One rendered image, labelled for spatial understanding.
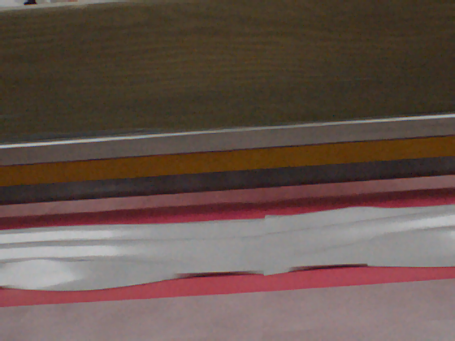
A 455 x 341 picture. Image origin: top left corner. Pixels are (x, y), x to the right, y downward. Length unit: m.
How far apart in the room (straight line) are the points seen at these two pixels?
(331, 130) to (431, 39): 0.07
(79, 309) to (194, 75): 0.14
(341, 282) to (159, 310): 0.06
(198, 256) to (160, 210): 0.09
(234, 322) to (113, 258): 0.07
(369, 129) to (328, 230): 0.07
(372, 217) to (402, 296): 0.07
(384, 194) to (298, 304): 0.14
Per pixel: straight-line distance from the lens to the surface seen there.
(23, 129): 0.34
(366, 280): 0.22
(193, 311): 0.20
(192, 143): 0.30
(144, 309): 0.21
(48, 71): 0.33
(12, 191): 0.36
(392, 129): 0.31
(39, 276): 0.25
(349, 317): 0.19
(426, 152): 0.34
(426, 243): 0.24
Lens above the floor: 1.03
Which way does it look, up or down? 11 degrees down
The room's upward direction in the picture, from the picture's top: 4 degrees counter-clockwise
